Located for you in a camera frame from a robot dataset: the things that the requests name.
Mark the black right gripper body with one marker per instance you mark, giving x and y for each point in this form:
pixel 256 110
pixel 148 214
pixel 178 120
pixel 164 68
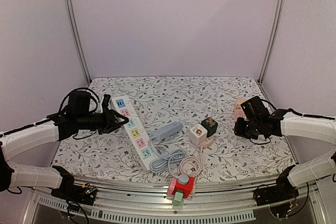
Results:
pixel 242 127

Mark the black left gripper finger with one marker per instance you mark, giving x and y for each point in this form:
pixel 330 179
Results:
pixel 117 117
pixel 113 126

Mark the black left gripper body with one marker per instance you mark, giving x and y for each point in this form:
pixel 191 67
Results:
pixel 86 123

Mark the white multicolour power strip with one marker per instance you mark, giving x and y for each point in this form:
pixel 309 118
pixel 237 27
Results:
pixel 135 130

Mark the pink cube socket adapter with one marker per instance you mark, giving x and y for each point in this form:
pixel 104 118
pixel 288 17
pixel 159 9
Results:
pixel 239 113

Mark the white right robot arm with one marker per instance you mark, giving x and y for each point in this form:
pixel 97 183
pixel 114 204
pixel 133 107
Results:
pixel 312 127

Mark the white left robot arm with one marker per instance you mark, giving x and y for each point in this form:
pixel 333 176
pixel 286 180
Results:
pixel 17 141

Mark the round pink socket base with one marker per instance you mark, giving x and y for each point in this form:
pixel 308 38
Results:
pixel 205 144

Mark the pink plug on red cube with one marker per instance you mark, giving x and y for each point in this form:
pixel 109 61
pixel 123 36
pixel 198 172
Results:
pixel 170 190

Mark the red cube socket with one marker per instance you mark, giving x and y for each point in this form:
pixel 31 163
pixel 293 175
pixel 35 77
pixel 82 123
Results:
pixel 184 184

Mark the dark green cube adapter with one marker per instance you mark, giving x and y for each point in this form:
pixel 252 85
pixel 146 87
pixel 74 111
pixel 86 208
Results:
pixel 210 125

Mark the white cube adapter red print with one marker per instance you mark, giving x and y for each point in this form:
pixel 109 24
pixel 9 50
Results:
pixel 197 134

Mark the light blue power strip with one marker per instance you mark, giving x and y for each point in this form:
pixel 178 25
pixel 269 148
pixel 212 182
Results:
pixel 166 131

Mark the floral patterned table mat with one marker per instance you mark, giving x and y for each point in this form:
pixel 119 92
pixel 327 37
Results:
pixel 159 101

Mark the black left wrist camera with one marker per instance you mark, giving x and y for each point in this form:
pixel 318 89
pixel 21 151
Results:
pixel 105 101

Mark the aluminium front rail frame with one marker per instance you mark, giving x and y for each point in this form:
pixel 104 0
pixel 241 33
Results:
pixel 219 202

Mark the aluminium left corner post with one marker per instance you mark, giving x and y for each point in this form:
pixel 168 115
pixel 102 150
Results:
pixel 77 41

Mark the aluminium corner post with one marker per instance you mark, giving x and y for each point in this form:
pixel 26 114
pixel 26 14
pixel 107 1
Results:
pixel 77 41
pixel 271 41

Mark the aluminium right corner post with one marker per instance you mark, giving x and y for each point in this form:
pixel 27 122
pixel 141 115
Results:
pixel 271 41

